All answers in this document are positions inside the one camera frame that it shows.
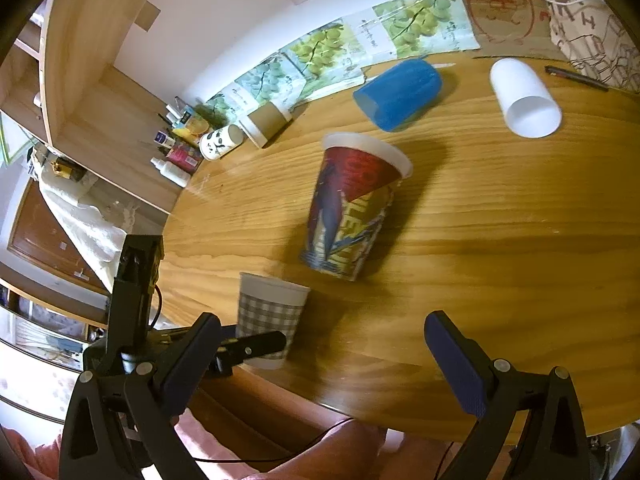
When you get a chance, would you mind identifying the colourful printed paper cup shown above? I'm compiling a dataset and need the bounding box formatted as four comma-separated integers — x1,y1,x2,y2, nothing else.
300,131,414,282

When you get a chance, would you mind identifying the grey gingham paper cup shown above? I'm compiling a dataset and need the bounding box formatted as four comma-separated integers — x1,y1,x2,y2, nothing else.
235,272,312,371

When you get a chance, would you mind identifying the small purple-label bottle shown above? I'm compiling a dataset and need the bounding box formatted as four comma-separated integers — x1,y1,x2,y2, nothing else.
153,130,179,154

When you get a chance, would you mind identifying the brown paper cup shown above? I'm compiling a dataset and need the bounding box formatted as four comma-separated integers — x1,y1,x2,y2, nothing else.
238,101,293,149

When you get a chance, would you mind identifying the white lace cloth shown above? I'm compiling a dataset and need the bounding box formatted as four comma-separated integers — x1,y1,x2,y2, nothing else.
29,152,167,292

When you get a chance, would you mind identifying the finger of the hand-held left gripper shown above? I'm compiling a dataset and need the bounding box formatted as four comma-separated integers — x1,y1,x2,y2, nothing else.
210,330,287,377

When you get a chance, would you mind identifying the brown wooden panel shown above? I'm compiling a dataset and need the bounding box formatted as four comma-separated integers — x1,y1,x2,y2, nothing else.
7,179,110,297

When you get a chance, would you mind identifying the pink packet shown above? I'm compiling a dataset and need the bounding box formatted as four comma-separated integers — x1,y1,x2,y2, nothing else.
167,142,204,169

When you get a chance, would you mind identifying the wooden shelf cabinet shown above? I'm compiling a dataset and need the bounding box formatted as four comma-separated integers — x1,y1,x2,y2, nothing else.
0,0,202,217

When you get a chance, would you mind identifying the white face-print cup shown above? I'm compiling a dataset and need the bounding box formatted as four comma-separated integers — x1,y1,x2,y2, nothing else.
199,124,245,161

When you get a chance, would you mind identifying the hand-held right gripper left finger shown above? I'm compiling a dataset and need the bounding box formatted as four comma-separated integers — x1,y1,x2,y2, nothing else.
59,312,222,480

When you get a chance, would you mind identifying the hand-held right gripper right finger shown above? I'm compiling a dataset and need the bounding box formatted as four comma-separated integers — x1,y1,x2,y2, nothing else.
424,311,594,480

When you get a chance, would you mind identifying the line-drawing printed cloth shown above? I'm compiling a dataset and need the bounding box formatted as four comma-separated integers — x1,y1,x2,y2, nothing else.
536,0,640,95

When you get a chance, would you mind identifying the blue plastic cup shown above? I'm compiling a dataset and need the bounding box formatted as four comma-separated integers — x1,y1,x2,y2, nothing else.
353,58,444,133

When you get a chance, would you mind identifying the grape-print carton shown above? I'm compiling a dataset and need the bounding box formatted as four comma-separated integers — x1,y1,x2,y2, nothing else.
372,0,482,62
202,54,303,128
276,16,370,103

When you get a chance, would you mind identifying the clear plastic drawer unit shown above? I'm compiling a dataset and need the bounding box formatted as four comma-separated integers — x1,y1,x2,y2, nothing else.
0,280,109,413

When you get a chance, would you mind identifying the red-printed cardboard box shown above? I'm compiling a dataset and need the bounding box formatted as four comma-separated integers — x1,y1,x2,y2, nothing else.
459,0,572,59

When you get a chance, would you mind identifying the white spray bottle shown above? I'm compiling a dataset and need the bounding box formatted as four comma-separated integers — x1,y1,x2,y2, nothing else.
151,157,192,187

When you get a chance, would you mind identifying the black pen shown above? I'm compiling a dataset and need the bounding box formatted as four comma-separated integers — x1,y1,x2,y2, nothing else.
545,65,610,92

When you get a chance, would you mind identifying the brown tape patch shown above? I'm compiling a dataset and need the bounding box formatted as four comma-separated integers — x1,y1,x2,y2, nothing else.
134,0,161,34

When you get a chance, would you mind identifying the plain white cup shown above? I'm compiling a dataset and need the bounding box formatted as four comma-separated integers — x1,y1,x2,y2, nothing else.
489,58,562,139

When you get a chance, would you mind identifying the person's bare leg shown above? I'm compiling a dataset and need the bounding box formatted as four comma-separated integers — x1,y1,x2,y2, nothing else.
250,417,453,480

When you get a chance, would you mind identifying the yellow black small device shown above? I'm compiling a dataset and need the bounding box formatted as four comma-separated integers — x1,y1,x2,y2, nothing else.
52,155,87,181

